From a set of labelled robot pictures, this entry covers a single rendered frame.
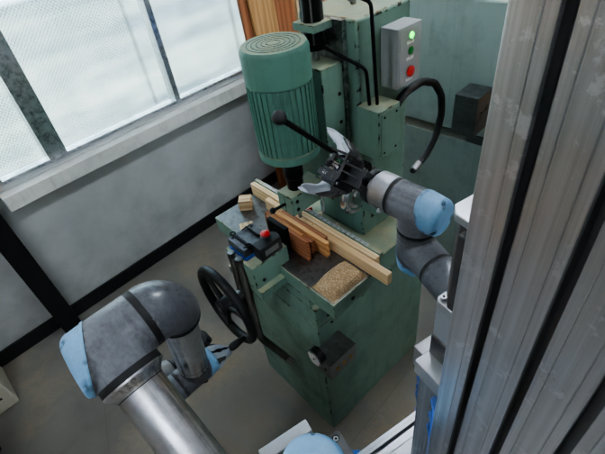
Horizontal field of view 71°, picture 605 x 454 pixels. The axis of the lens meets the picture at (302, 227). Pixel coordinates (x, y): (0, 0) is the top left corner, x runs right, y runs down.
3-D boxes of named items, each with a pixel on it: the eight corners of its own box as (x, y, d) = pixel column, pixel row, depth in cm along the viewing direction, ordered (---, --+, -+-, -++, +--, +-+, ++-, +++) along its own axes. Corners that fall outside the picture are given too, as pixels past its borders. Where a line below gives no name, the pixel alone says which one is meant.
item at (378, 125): (358, 152, 128) (356, 105, 118) (377, 140, 132) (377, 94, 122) (380, 161, 122) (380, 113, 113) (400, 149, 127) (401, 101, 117)
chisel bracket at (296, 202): (280, 212, 137) (276, 190, 132) (311, 191, 144) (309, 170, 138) (295, 221, 133) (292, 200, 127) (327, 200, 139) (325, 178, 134)
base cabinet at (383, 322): (267, 364, 207) (235, 263, 161) (348, 295, 234) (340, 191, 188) (333, 430, 180) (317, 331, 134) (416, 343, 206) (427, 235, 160)
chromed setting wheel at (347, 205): (338, 218, 135) (336, 186, 127) (365, 199, 141) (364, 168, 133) (346, 222, 134) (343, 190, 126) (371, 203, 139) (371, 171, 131)
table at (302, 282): (196, 242, 153) (192, 230, 149) (262, 202, 167) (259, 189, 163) (311, 341, 116) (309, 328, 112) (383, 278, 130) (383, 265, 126)
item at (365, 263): (266, 208, 154) (264, 199, 151) (270, 205, 154) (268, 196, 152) (387, 286, 120) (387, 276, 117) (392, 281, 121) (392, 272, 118)
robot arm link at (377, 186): (410, 183, 84) (392, 220, 85) (392, 175, 87) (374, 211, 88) (394, 172, 78) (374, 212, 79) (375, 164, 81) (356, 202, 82)
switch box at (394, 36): (380, 86, 121) (380, 26, 111) (401, 74, 126) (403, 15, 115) (397, 91, 117) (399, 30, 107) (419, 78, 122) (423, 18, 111)
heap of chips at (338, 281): (311, 286, 123) (310, 278, 120) (344, 260, 129) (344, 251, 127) (333, 304, 117) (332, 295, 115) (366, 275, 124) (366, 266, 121)
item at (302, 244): (268, 233, 143) (265, 215, 138) (271, 231, 143) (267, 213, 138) (308, 261, 131) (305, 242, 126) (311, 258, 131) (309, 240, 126)
